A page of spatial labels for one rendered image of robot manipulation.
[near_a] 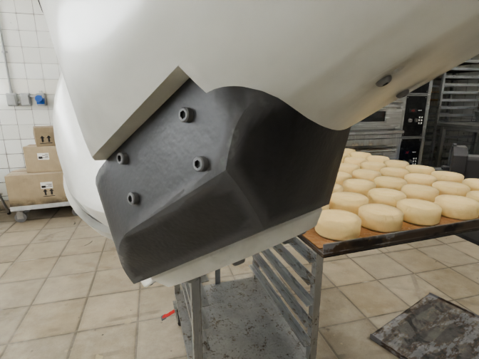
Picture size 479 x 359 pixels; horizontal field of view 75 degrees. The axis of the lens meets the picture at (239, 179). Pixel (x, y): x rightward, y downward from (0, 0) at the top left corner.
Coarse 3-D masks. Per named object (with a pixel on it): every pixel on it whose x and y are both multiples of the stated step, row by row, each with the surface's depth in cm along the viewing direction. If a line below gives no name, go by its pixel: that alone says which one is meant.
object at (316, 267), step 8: (320, 256) 111; (312, 264) 114; (320, 264) 112; (312, 272) 114; (320, 272) 113; (320, 280) 114; (312, 288) 115; (320, 288) 115; (312, 296) 116; (320, 296) 116; (312, 312) 117; (312, 320) 117; (312, 328) 118; (312, 336) 119; (312, 344) 120; (312, 352) 121
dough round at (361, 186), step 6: (348, 180) 51; (354, 180) 51; (360, 180) 51; (366, 180) 51; (348, 186) 49; (354, 186) 48; (360, 186) 48; (366, 186) 48; (372, 186) 48; (360, 192) 48; (366, 192) 48
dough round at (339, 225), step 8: (320, 216) 35; (328, 216) 35; (336, 216) 35; (344, 216) 35; (352, 216) 35; (320, 224) 34; (328, 224) 33; (336, 224) 33; (344, 224) 33; (352, 224) 33; (360, 224) 34; (320, 232) 34; (328, 232) 34; (336, 232) 33; (344, 232) 33; (352, 232) 33; (336, 240) 34; (344, 240) 34
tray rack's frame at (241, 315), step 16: (176, 288) 164; (208, 288) 169; (224, 288) 169; (240, 288) 169; (256, 288) 169; (176, 304) 161; (224, 304) 156; (240, 304) 156; (256, 304) 156; (272, 304) 156; (208, 320) 145; (224, 320) 145; (240, 320) 145; (256, 320) 145; (272, 320) 145; (208, 336) 135; (224, 336) 135; (240, 336) 135; (256, 336) 135; (272, 336) 135; (288, 336) 135; (192, 352) 127; (208, 352) 127; (224, 352) 127; (240, 352) 127; (256, 352) 127; (272, 352) 127; (288, 352) 127; (304, 352) 127
